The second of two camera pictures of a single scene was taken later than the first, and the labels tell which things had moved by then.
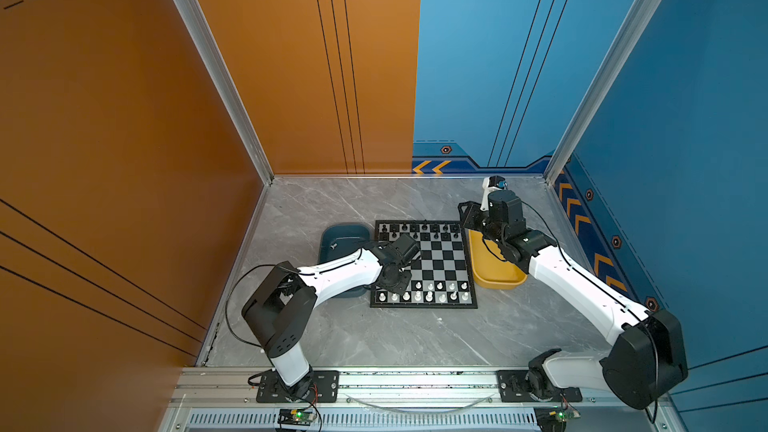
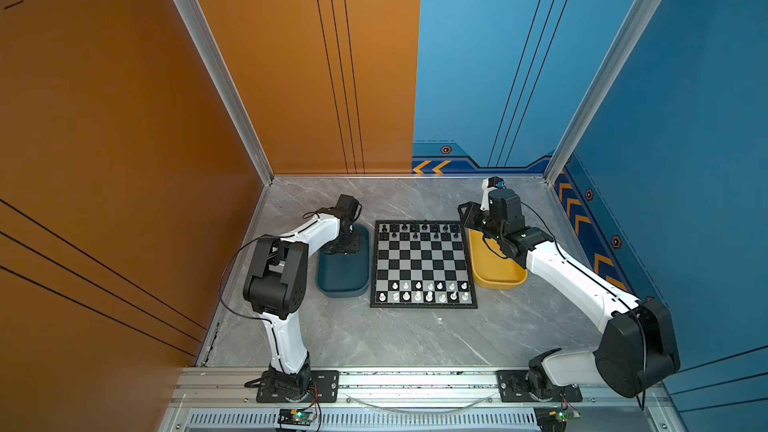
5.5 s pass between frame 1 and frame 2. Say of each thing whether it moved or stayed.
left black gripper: moved
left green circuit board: stayed
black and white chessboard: stayed
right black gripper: stayed
